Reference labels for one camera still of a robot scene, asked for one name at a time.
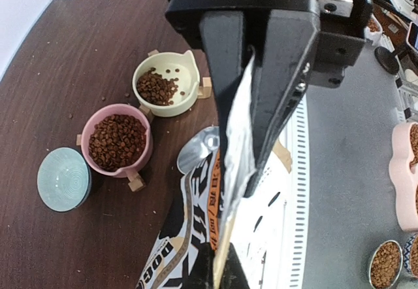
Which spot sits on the pink pet bowl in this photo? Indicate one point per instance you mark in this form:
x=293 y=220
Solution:
x=117 y=140

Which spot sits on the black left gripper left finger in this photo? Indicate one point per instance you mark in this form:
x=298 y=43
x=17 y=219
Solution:
x=201 y=275

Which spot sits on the steel bowl with kibble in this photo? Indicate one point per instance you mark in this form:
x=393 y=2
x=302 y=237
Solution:
x=385 y=265

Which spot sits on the blue patterned bowl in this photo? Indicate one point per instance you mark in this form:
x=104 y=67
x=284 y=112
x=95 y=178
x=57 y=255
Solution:
x=410 y=253

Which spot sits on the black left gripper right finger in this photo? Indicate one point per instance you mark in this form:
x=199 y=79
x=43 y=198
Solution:
x=233 y=273

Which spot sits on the dog food bag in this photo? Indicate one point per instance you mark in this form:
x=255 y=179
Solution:
x=213 y=210

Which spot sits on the metal front base rail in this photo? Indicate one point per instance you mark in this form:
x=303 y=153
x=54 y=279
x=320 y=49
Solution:
x=286 y=253

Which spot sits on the teal ribbed ceramic bowl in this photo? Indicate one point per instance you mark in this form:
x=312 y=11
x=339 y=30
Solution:
x=64 y=180

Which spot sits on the cream yellow pet bowl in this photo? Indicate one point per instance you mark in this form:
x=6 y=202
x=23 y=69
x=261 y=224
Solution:
x=167 y=83

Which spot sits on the pink double pet feeder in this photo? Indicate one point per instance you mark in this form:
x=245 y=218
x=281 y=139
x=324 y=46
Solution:
x=403 y=177

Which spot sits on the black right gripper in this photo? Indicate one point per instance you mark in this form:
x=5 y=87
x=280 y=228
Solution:
x=291 y=38

